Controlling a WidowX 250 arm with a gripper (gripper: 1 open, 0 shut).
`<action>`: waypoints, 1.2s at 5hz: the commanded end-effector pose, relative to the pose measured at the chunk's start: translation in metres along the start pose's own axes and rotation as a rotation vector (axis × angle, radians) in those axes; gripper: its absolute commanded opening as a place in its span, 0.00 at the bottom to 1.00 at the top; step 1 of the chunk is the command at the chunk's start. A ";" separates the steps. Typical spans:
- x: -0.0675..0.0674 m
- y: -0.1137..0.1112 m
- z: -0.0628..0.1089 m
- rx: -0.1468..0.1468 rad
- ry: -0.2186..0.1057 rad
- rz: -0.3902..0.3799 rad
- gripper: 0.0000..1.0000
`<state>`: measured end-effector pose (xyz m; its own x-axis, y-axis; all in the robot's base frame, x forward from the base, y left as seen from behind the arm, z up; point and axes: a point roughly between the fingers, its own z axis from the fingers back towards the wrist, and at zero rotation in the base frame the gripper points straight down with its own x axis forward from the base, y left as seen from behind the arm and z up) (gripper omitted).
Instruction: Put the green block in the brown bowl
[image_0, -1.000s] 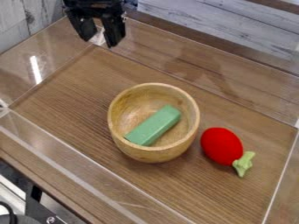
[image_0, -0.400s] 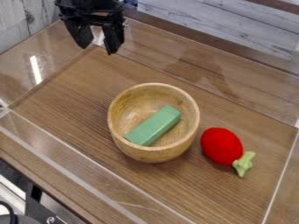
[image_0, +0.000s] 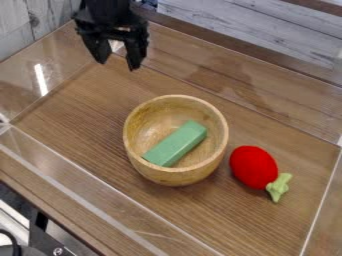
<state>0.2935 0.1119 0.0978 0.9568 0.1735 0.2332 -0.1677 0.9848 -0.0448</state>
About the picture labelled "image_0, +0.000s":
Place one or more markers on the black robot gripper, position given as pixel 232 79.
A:
pixel 109 19

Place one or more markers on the green rectangular block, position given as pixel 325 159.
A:
pixel 176 145

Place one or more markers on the brown wooden bowl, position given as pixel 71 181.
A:
pixel 153 121

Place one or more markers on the clear acrylic tray walls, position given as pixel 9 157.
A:
pixel 63 108

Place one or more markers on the red plush strawberry toy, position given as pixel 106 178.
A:
pixel 256 169

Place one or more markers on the clear acrylic corner bracket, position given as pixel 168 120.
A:
pixel 117 46

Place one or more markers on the black table leg bracket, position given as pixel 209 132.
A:
pixel 51 239

